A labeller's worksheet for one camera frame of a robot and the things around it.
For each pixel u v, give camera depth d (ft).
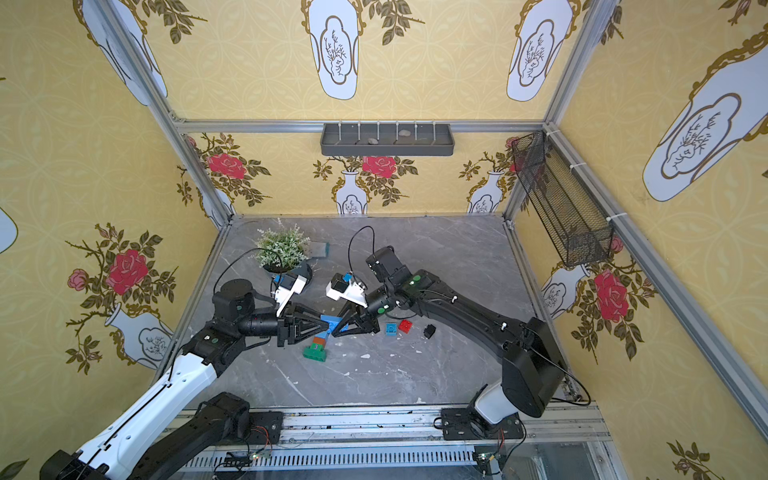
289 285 2.02
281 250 2.88
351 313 2.07
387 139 3.01
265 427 2.40
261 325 2.02
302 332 2.10
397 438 2.40
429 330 2.95
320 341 2.86
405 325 2.96
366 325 2.05
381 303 2.09
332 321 2.13
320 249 3.58
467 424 2.13
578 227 2.87
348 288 2.02
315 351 2.75
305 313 2.17
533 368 1.39
